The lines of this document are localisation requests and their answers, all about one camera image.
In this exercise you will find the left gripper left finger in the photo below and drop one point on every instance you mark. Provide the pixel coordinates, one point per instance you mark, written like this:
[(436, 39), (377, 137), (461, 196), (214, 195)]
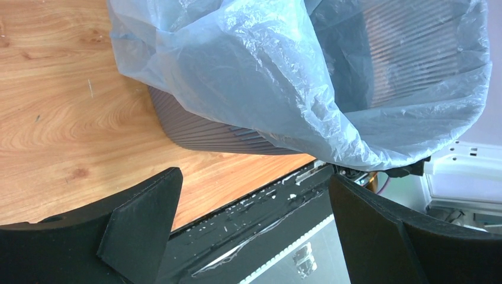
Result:
[(119, 239)]

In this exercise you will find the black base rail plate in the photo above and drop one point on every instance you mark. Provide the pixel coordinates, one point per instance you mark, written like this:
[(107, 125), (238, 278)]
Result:
[(233, 241)]

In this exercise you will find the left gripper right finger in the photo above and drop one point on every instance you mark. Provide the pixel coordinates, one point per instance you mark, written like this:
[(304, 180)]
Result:
[(385, 242)]

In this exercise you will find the grey mesh trash bin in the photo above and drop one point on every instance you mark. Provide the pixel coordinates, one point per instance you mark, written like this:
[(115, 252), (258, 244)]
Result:
[(196, 129)]

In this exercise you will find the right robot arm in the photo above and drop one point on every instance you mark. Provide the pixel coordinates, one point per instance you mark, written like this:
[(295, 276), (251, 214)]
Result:
[(462, 173)]

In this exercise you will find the light blue plastic bag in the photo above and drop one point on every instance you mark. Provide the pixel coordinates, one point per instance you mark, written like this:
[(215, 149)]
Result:
[(259, 65)]

